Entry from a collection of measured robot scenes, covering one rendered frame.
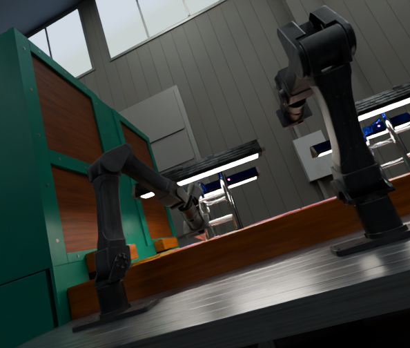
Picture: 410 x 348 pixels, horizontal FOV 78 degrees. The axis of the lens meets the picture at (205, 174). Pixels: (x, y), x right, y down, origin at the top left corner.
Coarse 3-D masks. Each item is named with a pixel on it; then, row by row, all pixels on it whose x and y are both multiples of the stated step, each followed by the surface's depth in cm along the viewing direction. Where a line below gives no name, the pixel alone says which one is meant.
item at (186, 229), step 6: (198, 216) 91; (204, 216) 97; (186, 222) 92; (192, 222) 91; (198, 222) 92; (204, 222) 94; (186, 228) 95; (192, 228) 93; (198, 228) 93; (204, 228) 92; (210, 228) 93; (186, 234) 93
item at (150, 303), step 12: (96, 288) 60; (108, 288) 58; (120, 288) 59; (108, 300) 57; (120, 300) 58; (156, 300) 59; (108, 312) 57; (120, 312) 57; (132, 312) 55; (84, 324) 58; (96, 324) 56
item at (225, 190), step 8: (176, 168) 115; (224, 184) 126; (224, 192) 125; (200, 200) 127; (200, 208) 126; (232, 208) 123; (224, 216) 123; (232, 216) 123; (240, 224) 122; (208, 232) 123
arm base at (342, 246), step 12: (360, 204) 47; (372, 204) 46; (384, 204) 46; (360, 216) 48; (372, 216) 46; (384, 216) 45; (396, 216) 45; (372, 228) 46; (384, 228) 45; (396, 228) 44; (408, 228) 46; (360, 240) 49; (372, 240) 45; (384, 240) 44; (396, 240) 44; (336, 252) 46; (348, 252) 45
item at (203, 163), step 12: (252, 144) 110; (216, 156) 112; (228, 156) 110; (240, 156) 108; (192, 168) 112; (204, 168) 110; (216, 168) 110; (180, 180) 111; (132, 192) 115; (144, 192) 113
